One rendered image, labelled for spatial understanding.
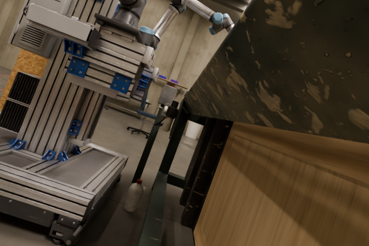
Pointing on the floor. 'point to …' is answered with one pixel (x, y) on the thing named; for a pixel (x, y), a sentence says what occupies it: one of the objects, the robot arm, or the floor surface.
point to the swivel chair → (144, 118)
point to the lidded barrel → (193, 129)
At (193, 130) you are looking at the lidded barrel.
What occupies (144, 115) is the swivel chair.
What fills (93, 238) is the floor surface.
